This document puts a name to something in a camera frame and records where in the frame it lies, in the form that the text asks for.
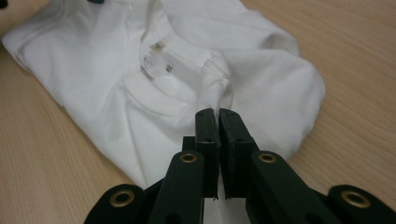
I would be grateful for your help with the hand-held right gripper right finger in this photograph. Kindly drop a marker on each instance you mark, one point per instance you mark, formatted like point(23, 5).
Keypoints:
point(235, 143)

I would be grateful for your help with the white printed t-shirt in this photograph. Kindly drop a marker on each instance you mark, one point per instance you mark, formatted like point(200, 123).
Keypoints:
point(93, 62)

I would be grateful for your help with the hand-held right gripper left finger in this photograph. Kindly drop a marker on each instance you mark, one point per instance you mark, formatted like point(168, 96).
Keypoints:
point(210, 140)

